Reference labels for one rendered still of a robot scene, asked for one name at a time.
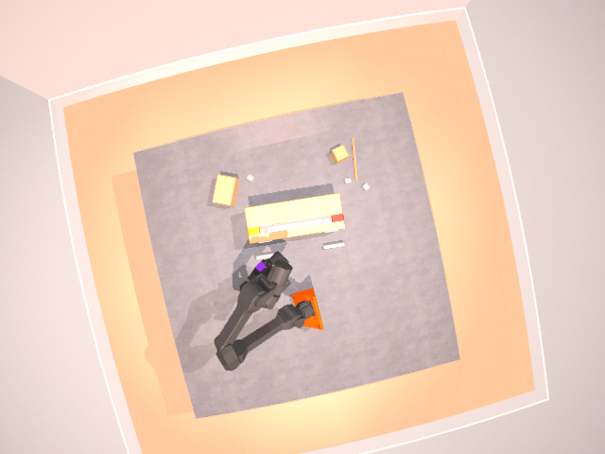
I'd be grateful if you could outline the small yellow cube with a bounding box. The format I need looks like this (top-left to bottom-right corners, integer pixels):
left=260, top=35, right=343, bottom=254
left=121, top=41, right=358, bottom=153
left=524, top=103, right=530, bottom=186
left=331, top=145, right=348, bottom=165

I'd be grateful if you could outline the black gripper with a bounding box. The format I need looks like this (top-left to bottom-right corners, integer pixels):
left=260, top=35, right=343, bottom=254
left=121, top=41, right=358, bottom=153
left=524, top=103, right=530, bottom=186
left=240, top=252, right=288, bottom=290

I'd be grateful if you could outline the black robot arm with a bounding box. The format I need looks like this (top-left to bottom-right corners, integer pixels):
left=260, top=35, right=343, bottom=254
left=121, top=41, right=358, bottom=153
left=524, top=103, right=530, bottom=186
left=214, top=260, right=316, bottom=371

